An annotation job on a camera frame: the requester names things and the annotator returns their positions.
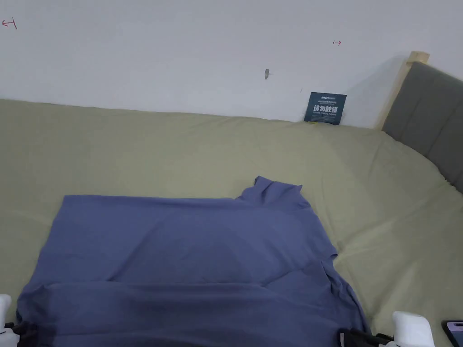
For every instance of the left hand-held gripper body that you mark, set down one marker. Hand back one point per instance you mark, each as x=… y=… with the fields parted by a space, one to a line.
x=4 y=307

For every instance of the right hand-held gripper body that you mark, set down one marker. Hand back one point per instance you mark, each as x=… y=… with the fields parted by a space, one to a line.
x=412 y=330

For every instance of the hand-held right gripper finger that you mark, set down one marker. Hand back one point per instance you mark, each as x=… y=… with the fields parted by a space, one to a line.
x=363 y=339

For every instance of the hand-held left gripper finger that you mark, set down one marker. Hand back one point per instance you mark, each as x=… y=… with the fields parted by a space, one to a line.
x=22 y=329

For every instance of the dark blue shirt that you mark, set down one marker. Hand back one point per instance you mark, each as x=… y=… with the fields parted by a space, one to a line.
x=188 y=260

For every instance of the dark smartphone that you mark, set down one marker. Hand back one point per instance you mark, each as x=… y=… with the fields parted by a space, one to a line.
x=454 y=333

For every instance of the grey padded headboard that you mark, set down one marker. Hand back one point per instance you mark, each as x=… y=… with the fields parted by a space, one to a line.
x=423 y=119

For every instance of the bed with pale green sheet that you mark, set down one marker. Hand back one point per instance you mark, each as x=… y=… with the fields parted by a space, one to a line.
x=152 y=151

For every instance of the dark blue printed card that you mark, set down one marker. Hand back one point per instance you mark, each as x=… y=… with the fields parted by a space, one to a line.
x=325 y=108

